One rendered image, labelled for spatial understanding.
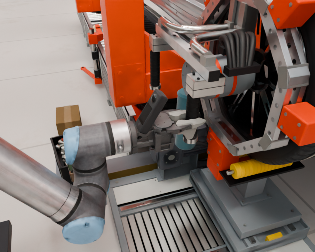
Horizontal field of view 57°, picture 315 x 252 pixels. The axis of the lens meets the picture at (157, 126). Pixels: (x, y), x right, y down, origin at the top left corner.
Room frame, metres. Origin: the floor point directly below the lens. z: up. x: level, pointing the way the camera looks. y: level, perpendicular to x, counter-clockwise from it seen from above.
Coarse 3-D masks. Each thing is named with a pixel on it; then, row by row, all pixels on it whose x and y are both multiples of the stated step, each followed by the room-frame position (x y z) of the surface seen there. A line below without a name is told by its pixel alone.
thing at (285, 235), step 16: (192, 176) 1.12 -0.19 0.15; (208, 192) 1.02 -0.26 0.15; (208, 208) 0.93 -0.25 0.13; (224, 224) 0.83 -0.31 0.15; (288, 224) 0.80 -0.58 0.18; (304, 224) 0.82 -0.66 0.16; (224, 240) 0.77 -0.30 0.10; (240, 240) 0.74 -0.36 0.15; (256, 240) 0.73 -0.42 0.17; (272, 240) 0.73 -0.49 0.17; (288, 240) 0.76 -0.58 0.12
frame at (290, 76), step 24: (216, 0) 1.03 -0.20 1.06; (240, 0) 0.90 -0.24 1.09; (264, 0) 0.79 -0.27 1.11; (264, 24) 0.77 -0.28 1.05; (288, 48) 0.73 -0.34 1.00; (288, 72) 0.65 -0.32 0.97; (288, 96) 0.65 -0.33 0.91; (216, 120) 0.98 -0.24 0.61; (240, 144) 0.77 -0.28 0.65; (264, 144) 0.66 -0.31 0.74
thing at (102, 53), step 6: (84, 12) 3.61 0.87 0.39; (84, 18) 3.40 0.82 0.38; (84, 24) 3.47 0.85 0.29; (90, 24) 3.11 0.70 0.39; (102, 48) 2.40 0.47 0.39; (102, 54) 2.27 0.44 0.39; (102, 60) 2.20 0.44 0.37; (102, 66) 2.24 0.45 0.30; (120, 108) 1.56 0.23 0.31; (126, 108) 1.43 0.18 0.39; (132, 108) 1.43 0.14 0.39; (126, 114) 1.39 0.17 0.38; (132, 114) 1.37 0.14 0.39; (126, 120) 1.39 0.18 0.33; (132, 120) 1.39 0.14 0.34
